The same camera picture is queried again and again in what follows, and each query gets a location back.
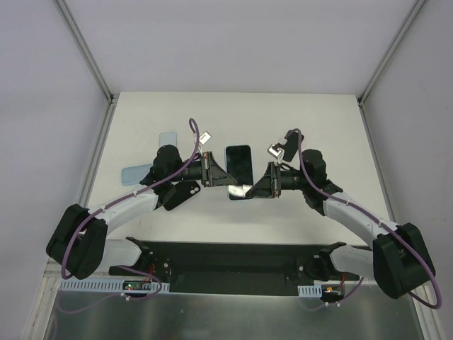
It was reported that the light blue three-hole phone case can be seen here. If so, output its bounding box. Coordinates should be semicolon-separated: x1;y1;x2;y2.
224;143;255;202

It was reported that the gold phone with black screen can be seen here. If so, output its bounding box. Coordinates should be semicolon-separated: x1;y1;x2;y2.
225;145;253;185

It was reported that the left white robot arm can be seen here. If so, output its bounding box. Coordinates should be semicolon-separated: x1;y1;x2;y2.
46;145;237;279

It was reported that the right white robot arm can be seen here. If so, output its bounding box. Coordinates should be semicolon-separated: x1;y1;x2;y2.
246;149;435;299

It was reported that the black two-hole phone case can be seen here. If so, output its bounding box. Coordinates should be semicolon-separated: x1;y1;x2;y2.
164;181;201;211

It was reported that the black phone case far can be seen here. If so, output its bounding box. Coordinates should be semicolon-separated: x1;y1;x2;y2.
282;129;304;162

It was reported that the light blue phone face down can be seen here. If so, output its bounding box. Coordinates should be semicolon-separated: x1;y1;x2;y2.
159;131;178;147

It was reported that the light blue two-hole phone case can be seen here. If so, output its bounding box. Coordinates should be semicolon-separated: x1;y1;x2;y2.
120;164;152;186

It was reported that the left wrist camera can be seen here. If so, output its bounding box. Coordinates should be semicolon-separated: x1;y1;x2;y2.
199;131;212;145

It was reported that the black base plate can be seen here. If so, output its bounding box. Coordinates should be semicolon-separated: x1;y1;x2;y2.
108;240;358;296

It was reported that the right white cable duct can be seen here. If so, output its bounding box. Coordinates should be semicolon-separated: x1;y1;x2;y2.
297;283;345;298

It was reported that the white cable duct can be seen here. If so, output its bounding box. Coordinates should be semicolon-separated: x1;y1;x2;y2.
297;283;345;298
59;278;170;294

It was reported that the left aluminium frame post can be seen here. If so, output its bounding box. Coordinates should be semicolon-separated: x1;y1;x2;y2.
52;0;120;103

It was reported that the aluminium frame post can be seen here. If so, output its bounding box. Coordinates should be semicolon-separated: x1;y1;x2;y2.
52;0;120;103
355;0;429;106

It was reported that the left white cable duct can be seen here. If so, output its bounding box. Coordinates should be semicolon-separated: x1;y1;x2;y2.
59;278;170;294

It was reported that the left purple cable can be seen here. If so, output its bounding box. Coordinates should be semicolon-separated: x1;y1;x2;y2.
60;118;210;302

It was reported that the purple cable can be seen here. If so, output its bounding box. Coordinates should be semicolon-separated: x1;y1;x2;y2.
289;127;437;311
60;118;210;302

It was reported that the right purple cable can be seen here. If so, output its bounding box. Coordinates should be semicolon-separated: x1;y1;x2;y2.
289;127;437;311

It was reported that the aluminium front rail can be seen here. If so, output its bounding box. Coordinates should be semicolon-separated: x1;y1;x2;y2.
44;258;121;283

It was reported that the right aluminium frame post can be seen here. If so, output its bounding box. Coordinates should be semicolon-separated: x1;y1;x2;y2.
355;0;429;106

